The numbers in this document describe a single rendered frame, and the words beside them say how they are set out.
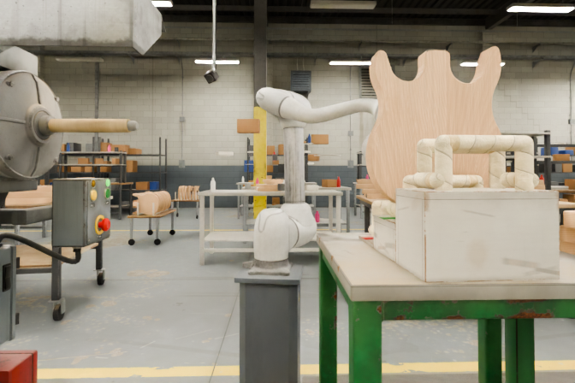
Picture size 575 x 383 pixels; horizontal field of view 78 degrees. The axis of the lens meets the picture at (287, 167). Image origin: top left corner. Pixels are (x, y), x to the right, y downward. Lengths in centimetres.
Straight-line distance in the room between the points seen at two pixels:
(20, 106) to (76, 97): 1281
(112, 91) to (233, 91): 397
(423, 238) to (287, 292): 92
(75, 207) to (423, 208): 95
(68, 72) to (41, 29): 1321
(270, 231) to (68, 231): 76
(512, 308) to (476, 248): 14
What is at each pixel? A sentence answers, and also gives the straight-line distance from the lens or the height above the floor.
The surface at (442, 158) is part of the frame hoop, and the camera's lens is 75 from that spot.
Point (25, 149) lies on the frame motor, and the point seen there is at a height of 119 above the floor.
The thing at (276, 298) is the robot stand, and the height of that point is 62.
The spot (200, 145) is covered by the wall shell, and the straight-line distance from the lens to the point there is 1216.
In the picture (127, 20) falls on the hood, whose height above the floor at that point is 144.
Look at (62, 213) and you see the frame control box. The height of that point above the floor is 102.
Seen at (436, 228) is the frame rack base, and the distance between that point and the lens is 74.
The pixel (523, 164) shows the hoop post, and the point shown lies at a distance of 84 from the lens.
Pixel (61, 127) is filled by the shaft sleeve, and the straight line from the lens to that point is 99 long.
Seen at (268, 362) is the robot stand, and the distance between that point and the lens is 168.
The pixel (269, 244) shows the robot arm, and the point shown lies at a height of 83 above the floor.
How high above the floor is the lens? 114
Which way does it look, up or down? 1 degrees up
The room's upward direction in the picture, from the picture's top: straight up
